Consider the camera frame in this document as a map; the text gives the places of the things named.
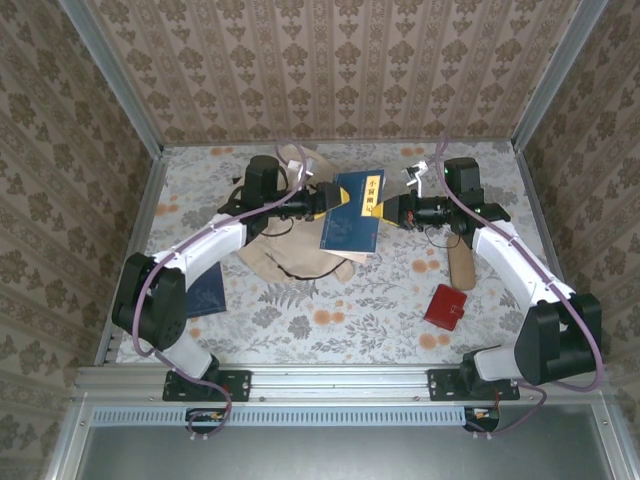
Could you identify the blue book with yellow label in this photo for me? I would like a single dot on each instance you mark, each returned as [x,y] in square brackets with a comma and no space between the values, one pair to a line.
[350,225]
[207,295]

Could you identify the beige canvas backpack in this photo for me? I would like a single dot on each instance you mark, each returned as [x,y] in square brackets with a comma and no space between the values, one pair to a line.
[290,260]

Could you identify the beige felt pencil case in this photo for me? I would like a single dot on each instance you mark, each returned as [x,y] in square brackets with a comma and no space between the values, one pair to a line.
[461,270]

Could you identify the red leather wallet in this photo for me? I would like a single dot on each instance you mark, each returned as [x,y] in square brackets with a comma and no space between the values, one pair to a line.
[445,307]

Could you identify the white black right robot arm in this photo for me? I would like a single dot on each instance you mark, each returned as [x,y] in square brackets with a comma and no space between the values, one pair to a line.
[510,265]

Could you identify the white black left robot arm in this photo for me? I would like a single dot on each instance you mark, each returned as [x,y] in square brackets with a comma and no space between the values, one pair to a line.
[200,250]

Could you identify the floral tablecloth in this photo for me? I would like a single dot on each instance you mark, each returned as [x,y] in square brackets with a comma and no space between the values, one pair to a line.
[350,325]

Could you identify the grey metal panel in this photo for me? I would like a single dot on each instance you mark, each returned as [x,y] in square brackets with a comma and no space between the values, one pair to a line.
[300,455]

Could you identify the aluminium corner post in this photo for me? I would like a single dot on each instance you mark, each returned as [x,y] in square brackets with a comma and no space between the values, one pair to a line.
[552,80]
[120,80]

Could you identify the aluminium side rail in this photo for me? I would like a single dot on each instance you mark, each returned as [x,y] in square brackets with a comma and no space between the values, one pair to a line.
[135,250]

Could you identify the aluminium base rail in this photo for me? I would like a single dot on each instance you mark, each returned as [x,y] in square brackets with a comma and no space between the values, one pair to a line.
[340,380]

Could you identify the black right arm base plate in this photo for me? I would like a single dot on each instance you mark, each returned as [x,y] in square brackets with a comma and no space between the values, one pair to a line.
[442,386]

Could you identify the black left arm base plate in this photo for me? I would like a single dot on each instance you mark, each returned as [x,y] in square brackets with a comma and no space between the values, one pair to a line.
[240,385]

